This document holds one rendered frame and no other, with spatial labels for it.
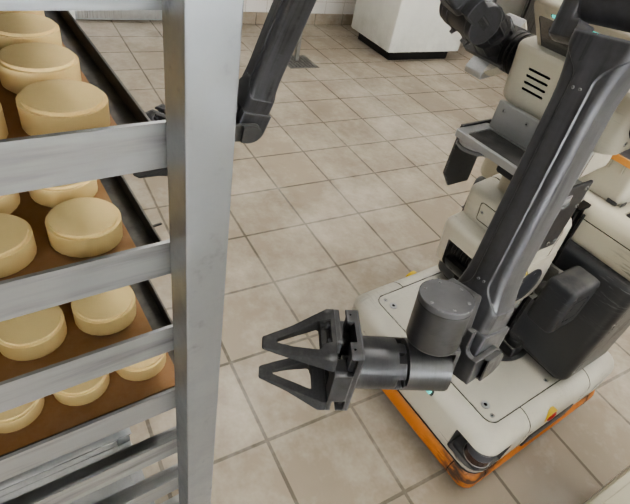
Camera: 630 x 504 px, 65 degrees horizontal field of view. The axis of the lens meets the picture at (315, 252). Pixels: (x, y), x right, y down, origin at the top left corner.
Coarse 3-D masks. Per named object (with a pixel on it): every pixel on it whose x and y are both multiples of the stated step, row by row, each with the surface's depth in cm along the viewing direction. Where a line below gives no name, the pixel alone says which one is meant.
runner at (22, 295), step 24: (168, 240) 34; (72, 264) 31; (96, 264) 31; (120, 264) 33; (144, 264) 34; (168, 264) 35; (0, 288) 29; (24, 288) 30; (48, 288) 31; (72, 288) 32; (96, 288) 33; (0, 312) 30; (24, 312) 31
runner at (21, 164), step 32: (96, 128) 26; (128, 128) 27; (160, 128) 28; (0, 160) 24; (32, 160) 25; (64, 160) 26; (96, 160) 27; (128, 160) 28; (160, 160) 29; (0, 192) 25
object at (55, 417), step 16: (112, 384) 47; (128, 384) 48; (144, 384) 48; (160, 384) 48; (48, 400) 45; (96, 400) 46; (112, 400) 46; (128, 400) 46; (48, 416) 44; (64, 416) 44; (80, 416) 44; (96, 416) 45; (16, 432) 42; (32, 432) 43; (48, 432) 43; (0, 448) 41; (16, 448) 41
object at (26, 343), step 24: (120, 288) 42; (48, 312) 39; (72, 312) 42; (96, 312) 40; (120, 312) 40; (0, 336) 37; (24, 336) 37; (48, 336) 38; (72, 336) 40; (96, 336) 41; (120, 336) 41; (0, 360) 38; (24, 360) 38; (48, 360) 38
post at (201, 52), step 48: (192, 0) 22; (240, 0) 23; (192, 48) 23; (240, 48) 24; (192, 96) 24; (192, 144) 26; (192, 192) 28; (192, 240) 31; (192, 288) 33; (192, 336) 37; (192, 384) 41; (192, 432) 46; (192, 480) 53
